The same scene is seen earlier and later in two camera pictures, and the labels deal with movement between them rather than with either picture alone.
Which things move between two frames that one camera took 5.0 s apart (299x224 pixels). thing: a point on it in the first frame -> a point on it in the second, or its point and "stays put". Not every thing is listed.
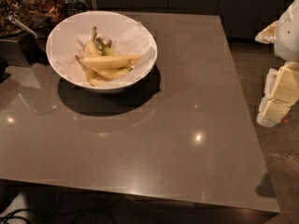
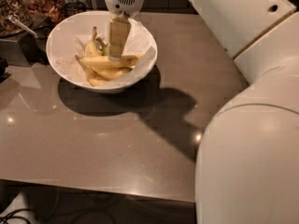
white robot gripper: [288, 35] -> [124, 1]
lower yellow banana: [109, 73] stays put
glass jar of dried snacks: [43, 7] stays put
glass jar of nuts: [13, 4] stays put
